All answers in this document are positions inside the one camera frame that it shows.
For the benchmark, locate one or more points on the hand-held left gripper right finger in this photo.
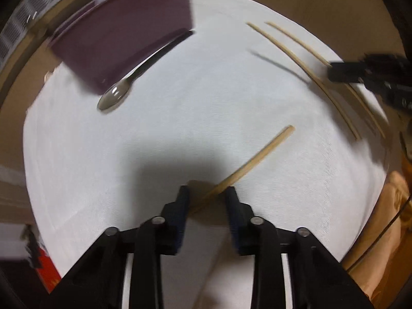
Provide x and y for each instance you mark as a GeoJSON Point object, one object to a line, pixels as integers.
{"type": "Point", "coordinates": [235, 212]}

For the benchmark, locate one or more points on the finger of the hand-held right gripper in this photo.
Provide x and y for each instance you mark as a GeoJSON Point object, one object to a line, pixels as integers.
{"type": "Point", "coordinates": [386, 59]}
{"type": "Point", "coordinates": [346, 71]}

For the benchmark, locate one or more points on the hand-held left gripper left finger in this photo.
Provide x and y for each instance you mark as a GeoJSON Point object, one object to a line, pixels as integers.
{"type": "Point", "coordinates": [180, 212]}

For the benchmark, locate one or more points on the single wooden chopstick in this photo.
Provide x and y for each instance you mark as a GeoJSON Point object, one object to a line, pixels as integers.
{"type": "Point", "coordinates": [257, 157]}

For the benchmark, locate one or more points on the purple plastic utensil container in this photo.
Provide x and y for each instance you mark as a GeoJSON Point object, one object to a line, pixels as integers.
{"type": "Point", "coordinates": [128, 29]}

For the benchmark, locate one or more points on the orange clothing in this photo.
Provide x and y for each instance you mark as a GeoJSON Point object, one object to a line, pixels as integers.
{"type": "Point", "coordinates": [392, 206]}

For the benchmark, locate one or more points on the red object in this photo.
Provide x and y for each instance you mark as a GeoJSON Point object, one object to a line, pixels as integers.
{"type": "Point", "coordinates": [48, 270]}

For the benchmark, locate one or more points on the large grey vent grille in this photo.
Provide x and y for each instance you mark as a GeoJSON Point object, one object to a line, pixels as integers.
{"type": "Point", "coordinates": [19, 22]}

